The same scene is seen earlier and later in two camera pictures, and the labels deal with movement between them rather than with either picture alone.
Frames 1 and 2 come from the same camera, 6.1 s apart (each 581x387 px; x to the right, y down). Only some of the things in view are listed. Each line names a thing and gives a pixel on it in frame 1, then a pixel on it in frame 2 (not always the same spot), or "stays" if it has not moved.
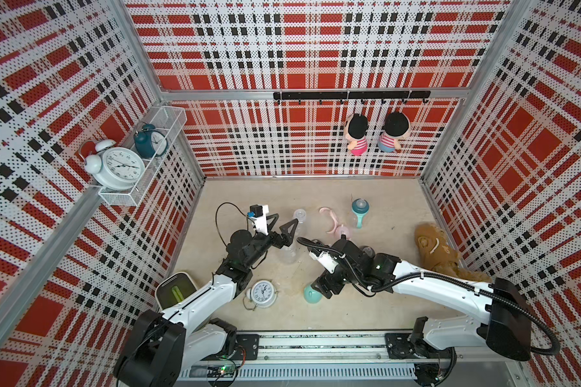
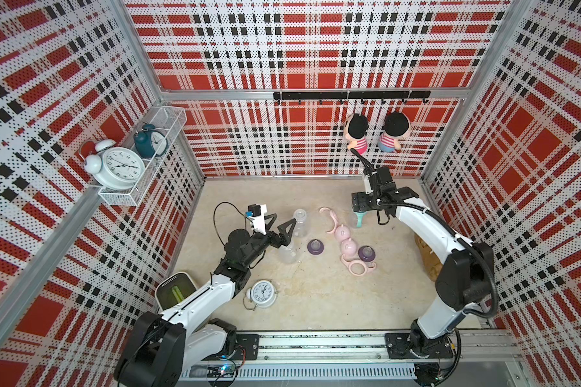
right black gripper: x=326 y=276 → x=358 y=201
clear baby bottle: x=287 y=254 stays
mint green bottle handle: x=359 y=220 stays
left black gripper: x=285 y=239 stays
